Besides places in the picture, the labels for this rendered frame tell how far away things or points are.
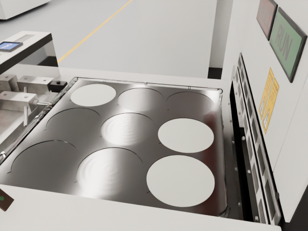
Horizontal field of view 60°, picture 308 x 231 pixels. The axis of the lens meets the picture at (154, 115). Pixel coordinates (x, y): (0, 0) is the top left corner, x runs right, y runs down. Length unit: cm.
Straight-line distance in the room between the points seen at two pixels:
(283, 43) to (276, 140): 11
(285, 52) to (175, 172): 22
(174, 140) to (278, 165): 21
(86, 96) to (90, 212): 36
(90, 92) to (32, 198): 35
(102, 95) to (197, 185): 32
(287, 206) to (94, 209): 19
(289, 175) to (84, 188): 27
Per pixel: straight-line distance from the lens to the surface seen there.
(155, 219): 29
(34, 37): 85
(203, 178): 41
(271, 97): 37
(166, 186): 40
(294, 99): 29
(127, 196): 39
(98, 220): 29
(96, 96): 61
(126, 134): 49
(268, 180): 34
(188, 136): 48
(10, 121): 63
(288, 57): 32
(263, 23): 46
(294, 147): 28
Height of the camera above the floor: 120
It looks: 34 degrees down
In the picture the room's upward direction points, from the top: straight up
